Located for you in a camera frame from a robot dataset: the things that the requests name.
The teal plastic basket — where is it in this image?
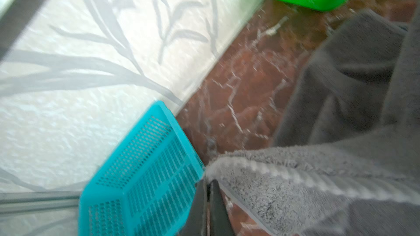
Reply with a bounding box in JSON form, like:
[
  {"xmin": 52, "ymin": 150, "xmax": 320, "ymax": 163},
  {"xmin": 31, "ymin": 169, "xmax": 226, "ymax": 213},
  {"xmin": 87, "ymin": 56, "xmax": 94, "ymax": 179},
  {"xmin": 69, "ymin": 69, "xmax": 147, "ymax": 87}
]
[{"xmin": 78, "ymin": 101, "xmax": 205, "ymax": 236}]

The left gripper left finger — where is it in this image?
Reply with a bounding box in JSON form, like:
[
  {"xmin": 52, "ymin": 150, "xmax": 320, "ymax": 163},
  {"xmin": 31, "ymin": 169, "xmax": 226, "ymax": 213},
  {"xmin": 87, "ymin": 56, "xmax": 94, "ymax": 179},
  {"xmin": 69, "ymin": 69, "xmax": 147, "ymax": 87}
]
[{"xmin": 180, "ymin": 179, "xmax": 208, "ymax": 236}]

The aluminium frame crossbar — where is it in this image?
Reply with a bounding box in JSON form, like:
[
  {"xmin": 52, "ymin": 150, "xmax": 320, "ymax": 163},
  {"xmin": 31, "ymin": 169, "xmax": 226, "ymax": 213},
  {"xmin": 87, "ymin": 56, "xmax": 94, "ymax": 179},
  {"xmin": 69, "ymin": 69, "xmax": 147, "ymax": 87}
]
[{"xmin": 1, "ymin": 0, "xmax": 46, "ymax": 57}]

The grey terry towel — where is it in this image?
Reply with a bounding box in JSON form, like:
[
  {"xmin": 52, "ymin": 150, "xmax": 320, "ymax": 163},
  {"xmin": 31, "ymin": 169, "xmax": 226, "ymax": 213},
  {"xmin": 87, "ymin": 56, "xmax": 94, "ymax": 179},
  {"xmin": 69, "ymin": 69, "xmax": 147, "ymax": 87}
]
[{"xmin": 205, "ymin": 10, "xmax": 420, "ymax": 236}]

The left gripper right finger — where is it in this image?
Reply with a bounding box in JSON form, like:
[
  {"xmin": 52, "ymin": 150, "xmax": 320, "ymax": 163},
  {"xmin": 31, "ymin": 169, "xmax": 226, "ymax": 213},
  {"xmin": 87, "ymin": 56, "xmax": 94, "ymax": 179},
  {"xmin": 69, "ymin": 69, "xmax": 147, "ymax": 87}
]
[{"xmin": 210, "ymin": 180, "xmax": 235, "ymax": 236}]

